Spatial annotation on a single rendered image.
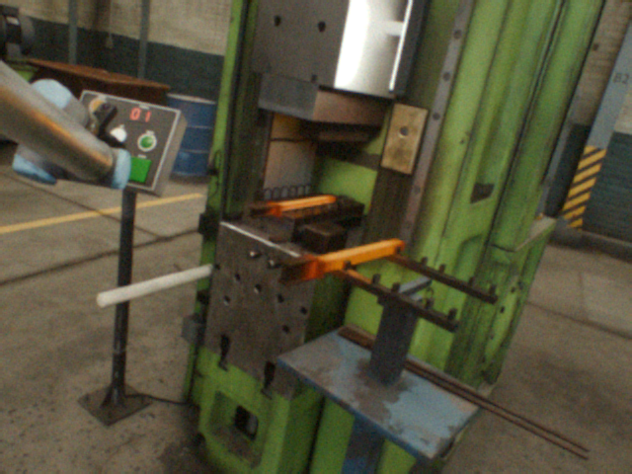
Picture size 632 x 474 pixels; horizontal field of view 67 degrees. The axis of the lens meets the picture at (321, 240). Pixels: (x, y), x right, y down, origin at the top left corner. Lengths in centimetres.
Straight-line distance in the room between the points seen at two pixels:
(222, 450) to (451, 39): 147
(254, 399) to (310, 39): 108
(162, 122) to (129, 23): 891
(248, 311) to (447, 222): 65
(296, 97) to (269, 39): 19
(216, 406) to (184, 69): 820
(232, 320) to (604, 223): 617
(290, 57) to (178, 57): 829
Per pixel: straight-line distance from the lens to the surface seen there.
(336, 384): 108
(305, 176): 184
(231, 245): 149
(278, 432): 161
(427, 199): 134
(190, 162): 605
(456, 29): 134
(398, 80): 133
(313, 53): 135
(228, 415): 181
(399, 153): 134
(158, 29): 1002
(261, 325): 148
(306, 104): 135
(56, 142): 92
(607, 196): 718
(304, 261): 91
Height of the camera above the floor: 137
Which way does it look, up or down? 18 degrees down
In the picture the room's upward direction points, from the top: 11 degrees clockwise
